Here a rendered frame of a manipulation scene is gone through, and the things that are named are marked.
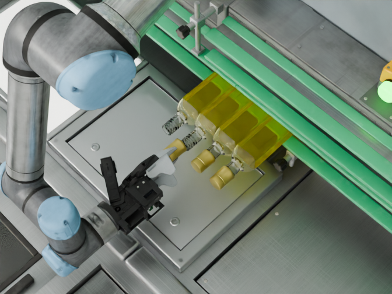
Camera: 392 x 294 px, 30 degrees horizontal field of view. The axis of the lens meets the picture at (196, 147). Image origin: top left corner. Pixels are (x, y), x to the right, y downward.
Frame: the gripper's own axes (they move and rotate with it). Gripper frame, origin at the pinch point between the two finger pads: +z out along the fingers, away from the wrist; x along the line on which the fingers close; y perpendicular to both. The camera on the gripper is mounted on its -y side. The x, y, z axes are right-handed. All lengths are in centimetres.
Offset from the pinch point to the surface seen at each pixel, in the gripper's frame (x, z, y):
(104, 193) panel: -11.6, -13.8, -8.8
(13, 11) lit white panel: -11, 5, -69
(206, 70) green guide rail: -2.6, 23.6, -12.1
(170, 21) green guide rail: 5.0, 23.8, -24.7
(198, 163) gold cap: 1.8, 2.0, 6.9
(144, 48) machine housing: -15.0, 23.9, -36.7
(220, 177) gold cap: 1.6, 3.0, 12.8
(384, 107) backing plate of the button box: 15.5, 32.5, 30.4
